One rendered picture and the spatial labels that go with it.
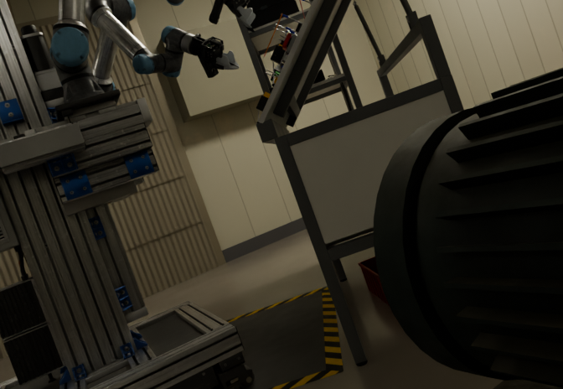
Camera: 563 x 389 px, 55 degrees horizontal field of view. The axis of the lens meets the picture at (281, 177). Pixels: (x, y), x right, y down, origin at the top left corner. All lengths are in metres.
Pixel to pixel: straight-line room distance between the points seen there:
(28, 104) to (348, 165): 1.22
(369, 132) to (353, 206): 0.24
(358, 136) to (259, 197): 3.60
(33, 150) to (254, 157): 3.63
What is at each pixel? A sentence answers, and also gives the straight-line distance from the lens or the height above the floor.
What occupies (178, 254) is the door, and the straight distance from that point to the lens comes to 5.05.
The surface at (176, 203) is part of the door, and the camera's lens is 5.06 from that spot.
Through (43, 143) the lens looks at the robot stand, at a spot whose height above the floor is 1.04.
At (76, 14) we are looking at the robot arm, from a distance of 2.04.
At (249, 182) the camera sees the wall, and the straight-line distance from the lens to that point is 5.29.
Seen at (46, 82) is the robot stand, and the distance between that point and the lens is 2.37.
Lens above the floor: 0.73
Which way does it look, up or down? 2 degrees down
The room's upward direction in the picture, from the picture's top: 20 degrees counter-clockwise
